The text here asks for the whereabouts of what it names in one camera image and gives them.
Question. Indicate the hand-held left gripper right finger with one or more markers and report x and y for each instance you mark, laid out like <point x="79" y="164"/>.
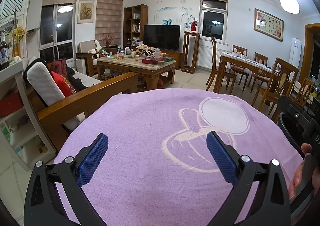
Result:
<point x="221" y="156"/>

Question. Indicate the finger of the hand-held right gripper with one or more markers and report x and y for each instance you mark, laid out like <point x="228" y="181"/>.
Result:
<point x="291" y="108"/>

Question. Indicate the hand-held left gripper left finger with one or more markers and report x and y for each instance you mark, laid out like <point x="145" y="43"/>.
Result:
<point x="93" y="158"/>

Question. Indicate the person's right hand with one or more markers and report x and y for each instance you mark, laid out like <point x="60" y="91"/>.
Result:
<point x="297" y="178"/>

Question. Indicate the wooden dining chair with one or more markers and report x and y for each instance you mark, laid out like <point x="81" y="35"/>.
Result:
<point x="240" y="49"/>
<point x="260" y="59"/>
<point x="214" y="50"/>
<point x="303" y="91"/>
<point x="282" y="78"/>

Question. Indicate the white standing air conditioner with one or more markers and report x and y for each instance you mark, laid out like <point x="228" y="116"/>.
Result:
<point x="295" y="50"/>

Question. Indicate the purple printed tablecloth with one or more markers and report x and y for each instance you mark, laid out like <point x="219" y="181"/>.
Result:
<point x="150" y="141"/>

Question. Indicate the wooden sofa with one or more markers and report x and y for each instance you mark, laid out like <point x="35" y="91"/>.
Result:
<point x="105" y="88"/>

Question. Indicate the dark clothes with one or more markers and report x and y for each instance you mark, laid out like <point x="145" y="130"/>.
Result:
<point x="80" y="80"/>

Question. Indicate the red embroidered cushion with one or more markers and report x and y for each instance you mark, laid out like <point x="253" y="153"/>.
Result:
<point x="63" y="84"/>

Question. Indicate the wooden dining table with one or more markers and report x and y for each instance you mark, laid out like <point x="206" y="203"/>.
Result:
<point x="225" y="63"/>

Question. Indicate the framed floral painting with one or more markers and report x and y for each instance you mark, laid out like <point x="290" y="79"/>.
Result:
<point x="268" y="24"/>

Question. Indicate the white air purifier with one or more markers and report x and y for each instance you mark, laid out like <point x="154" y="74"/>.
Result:
<point x="81" y="67"/>

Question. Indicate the white sofa cushion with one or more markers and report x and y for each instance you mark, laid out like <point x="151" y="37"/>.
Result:
<point x="42" y="80"/>

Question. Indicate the wooden coffee table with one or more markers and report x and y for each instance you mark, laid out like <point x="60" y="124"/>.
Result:
<point x="140" y="70"/>

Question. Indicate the large red box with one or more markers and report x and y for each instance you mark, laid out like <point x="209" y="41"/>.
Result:
<point x="11" y="103"/>

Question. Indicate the wooden television cabinet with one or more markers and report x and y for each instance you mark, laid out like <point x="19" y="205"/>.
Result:
<point x="177" y="59"/>

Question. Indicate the wooden armchair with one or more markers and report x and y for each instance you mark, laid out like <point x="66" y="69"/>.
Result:
<point x="85" y="47"/>

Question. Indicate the white goose plush toy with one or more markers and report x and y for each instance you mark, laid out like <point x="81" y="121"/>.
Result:
<point x="96" y="45"/>

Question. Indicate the flat red box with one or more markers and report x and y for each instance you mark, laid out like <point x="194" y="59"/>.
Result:
<point x="149" y="60"/>

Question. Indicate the white framed window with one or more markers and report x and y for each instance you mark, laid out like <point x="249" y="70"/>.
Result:
<point x="212" y="25"/>

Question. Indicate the tiered fruit stand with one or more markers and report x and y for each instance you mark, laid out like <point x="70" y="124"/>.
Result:
<point x="146" y="50"/>

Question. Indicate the white shelf unit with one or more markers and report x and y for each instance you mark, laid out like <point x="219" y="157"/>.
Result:
<point x="12" y="68"/>

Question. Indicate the tall wooden stand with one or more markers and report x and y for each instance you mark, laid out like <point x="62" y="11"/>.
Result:
<point x="192" y="32"/>

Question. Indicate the red flower vase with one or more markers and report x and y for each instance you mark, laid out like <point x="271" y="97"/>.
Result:
<point x="193" y="25"/>

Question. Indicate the balcony window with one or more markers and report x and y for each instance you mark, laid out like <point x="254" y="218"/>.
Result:
<point x="65" y="30"/>

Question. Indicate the black flat television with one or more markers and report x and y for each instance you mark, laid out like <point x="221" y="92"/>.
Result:
<point x="162" y="38"/>

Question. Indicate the dark bottle blue label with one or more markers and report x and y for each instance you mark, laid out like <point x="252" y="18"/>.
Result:
<point x="4" y="53"/>

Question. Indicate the beige patterned window blind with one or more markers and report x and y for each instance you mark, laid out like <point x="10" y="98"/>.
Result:
<point x="110" y="18"/>

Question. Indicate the yellow artificial flowers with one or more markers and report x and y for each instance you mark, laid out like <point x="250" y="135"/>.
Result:
<point x="18" y="33"/>

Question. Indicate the framed sunflower painting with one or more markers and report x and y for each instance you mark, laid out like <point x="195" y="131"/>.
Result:
<point x="86" y="12"/>

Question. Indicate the wooden bookshelf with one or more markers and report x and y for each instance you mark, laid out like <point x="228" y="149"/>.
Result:
<point x="144" y="15"/>

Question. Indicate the wooden door frame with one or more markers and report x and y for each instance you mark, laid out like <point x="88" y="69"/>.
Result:
<point x="306" y="48"/>

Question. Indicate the white wall radiator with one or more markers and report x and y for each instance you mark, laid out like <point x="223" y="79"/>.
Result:
<point x="205" y="57"/>

